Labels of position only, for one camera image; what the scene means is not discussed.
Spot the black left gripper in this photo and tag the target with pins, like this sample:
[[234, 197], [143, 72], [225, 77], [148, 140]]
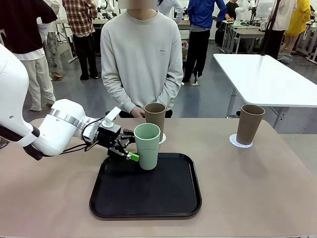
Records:
[[109, 137]]

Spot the tall pale green cup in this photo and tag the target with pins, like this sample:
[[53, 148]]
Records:
[[147, 153]]

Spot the white scalloped paper coaster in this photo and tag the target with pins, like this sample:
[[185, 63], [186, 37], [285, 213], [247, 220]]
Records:
[[162, 139], [232, 143]]

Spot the tall brown cup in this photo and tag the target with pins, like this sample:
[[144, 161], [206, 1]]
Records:
[[250, 126], [154, 116]]

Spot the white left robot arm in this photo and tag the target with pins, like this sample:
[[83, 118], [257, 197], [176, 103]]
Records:
[[59, 124]]

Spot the person's right forearm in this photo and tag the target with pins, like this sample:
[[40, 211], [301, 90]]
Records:
[[116, 96]]

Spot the person's left forearm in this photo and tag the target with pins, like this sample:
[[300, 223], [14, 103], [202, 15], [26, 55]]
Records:
[[171, 89]]

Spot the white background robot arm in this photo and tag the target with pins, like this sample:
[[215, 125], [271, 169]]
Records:
[[239, 15], [109, 7]]

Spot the person's right hand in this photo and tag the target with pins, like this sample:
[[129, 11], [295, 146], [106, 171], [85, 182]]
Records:
[[138, 112]]

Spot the black plastic tray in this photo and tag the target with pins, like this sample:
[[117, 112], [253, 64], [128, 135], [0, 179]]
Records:
[[148, 196]]

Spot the person in grey sweatshirt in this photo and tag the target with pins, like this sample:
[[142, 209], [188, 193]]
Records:
[[141, 49]]

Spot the bystander in patterned trousers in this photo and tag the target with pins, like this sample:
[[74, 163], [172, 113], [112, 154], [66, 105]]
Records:
[[53, 54]]

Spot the bystander in plaid shirt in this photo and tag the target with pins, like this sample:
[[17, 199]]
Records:
[[79, 17]]

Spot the bystander in blue jacket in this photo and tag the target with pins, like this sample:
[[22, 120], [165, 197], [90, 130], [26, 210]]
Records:
[[200, 15]]

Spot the white rectangular table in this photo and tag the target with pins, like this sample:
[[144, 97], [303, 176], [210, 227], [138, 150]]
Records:
[[260, 74]]

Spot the bystander black top beige trousers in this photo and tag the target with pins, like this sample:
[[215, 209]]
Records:
[[22, 29]]

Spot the grey background work table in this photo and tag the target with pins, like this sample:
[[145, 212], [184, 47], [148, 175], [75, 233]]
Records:
[[247, 32]]

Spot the grey cloth bundle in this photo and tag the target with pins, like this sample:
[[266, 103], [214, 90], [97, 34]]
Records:
[[284, 59]]

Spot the bystander cream shirt black trousers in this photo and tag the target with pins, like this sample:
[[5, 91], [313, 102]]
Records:
[[282, 15]]

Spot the bystander in yellow coat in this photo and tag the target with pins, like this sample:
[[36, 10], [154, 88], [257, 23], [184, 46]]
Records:
[[299, 19]]

